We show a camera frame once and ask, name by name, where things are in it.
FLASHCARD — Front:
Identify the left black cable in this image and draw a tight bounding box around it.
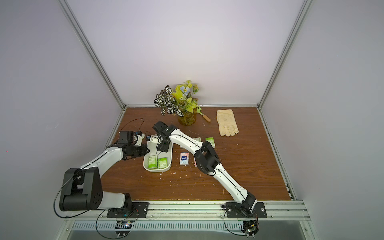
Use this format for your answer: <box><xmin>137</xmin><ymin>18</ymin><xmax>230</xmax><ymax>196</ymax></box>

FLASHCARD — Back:
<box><xmin>53</xmin><ymin>118</ymin><xmax>145</xmax><ymax>240</ymax></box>

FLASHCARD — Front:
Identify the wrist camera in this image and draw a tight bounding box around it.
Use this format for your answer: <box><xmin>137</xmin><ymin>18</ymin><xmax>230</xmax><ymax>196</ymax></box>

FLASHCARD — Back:
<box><xmin>149</xmin><ymin>135</ymin><xmax>161</xmax><ymax>144</ymax></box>
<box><xmin>134</xmin><ymin>131</ymin><xmax>145</xmax><ymax>146</ymax></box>

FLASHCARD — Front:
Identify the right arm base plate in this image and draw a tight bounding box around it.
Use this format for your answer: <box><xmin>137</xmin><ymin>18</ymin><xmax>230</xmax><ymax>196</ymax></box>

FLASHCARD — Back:
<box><xmin>222</xmin><ymin>202</ymin><xmax>267</xmax><ymax>219</ymax></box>

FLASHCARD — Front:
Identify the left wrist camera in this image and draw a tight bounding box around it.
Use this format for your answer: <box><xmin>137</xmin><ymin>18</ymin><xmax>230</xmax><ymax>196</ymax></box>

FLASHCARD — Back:
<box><xmin>134</xmin><ymin>131</ymin><xmax>145</xmax><ymax>146</ymax></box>

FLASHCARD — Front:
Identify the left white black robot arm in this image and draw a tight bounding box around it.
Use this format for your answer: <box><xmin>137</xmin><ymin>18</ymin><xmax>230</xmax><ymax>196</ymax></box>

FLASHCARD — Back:
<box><xmin>54</xmin><ymin>131</ymin><xmax>149</xmax><ymax>219</ymax></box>

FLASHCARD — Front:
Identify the artificial plant in glass vase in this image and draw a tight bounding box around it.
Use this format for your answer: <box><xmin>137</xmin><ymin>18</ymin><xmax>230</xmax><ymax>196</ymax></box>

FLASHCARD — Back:
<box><xmin>154</xmin><ymin>81</ymin><xmax>199</xmax><ymax>126</ymax></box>

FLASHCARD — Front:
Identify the right small circuit board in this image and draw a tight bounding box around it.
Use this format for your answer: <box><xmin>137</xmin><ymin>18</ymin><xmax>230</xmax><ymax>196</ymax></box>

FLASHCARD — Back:
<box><xmin>242</xmin><ymin>220</ymin><xmax>260</xmax><ymax>238</ymax></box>

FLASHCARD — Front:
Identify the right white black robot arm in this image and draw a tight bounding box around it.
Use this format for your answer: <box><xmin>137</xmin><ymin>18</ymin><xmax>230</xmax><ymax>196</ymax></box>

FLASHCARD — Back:
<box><xmin>153</xmin><ymin>121</ymin><xmax>257</xmax><ymax>218</ymax></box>

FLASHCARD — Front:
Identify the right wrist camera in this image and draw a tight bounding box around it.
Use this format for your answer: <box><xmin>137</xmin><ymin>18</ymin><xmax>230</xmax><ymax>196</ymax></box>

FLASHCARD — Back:
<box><xmin>149</xmin><ymin>135</ymin><xmax>161</xmax><ymax>144</ymax></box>

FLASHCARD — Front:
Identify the left small circuit board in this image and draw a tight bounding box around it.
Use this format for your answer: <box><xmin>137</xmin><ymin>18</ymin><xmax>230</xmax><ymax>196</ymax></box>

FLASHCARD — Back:
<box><xmin>115</xmin><ymin>221</ymin><xmax>133</xmax><ymax>239</ymax></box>

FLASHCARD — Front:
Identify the black cable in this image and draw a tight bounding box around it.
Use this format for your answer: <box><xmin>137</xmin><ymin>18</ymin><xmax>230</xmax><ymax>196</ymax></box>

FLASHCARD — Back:
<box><xmin>221</xmin><ymin>206</ymin><xmax>250</xmax><ymax>237</ymax></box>
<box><xmin>53</xmin><ymin>118</ymin><xmax>145</xmax><ymax>240</ymax></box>

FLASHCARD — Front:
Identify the aluminium front rail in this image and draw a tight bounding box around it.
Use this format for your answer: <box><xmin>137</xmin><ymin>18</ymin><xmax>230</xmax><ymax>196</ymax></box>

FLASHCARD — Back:
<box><xmin>67</xmin><ymin>199</ymin><xmax>311</xmax><ymax>223</ymax></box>

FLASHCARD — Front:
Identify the wooden handled tool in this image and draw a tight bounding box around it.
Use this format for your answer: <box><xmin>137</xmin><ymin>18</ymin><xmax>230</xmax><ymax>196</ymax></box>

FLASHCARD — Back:
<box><xmin>197</xmin><ymin>106</ymin><xmax>212</xmax><ymax>123</ymax></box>

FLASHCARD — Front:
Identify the white plastic storage box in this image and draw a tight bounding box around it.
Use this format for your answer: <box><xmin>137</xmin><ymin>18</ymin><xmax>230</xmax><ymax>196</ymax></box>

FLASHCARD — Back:
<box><xmin>143</xmin><ymin>136</ymin><xmax>173</xmax><ymax>173</ymax></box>

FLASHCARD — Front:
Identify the cream work glove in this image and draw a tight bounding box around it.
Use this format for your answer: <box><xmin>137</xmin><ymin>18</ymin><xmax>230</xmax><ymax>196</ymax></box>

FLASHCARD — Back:
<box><xmin>217</xmin><ymin>109</ymin><xmax>239</xmax><ymax>137</ymax></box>

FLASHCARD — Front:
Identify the small circuit board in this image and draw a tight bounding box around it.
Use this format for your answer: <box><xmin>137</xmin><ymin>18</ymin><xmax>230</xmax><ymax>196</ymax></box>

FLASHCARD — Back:
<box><xmin>115</xmin><ymin>221</ymin><xmax>133</xmax><ymax>239</ymax></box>
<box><xmin>242</xmin><ymin>220</ymin><xmax>260</xmax><ymax>238</ymax></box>

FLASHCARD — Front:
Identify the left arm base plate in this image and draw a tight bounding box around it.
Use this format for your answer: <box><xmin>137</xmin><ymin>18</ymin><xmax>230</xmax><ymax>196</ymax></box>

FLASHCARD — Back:
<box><xmin>107</xmin><ymin>202</ymin><xmax>150</xmax><ymax>219</ymax></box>

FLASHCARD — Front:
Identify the blue pink Tempo pack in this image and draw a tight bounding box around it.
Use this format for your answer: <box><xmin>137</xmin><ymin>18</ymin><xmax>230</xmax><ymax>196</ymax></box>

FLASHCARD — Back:
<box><xmin>180</xmin><ymin>153</ymin><xmax>189</xmax><ymax>166</ymax></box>

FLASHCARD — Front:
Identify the right black cable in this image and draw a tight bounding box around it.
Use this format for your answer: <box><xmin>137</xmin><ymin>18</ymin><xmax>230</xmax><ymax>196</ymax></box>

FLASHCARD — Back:
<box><xmin>221</xmin><ymin>206</ymin><xmax>250</xmax><ymax>237</ymax></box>

